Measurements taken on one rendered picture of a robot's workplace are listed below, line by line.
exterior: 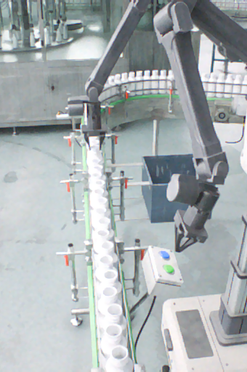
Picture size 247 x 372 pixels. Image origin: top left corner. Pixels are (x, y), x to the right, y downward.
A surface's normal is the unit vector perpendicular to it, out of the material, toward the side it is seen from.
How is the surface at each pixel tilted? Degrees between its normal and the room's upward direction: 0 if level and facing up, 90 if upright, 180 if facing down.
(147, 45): 90
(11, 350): 0
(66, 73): 90
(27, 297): 0
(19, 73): 90
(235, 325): 90
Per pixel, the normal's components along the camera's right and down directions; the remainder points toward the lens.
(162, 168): 0.11, 0.50
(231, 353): 0.00, -0.86
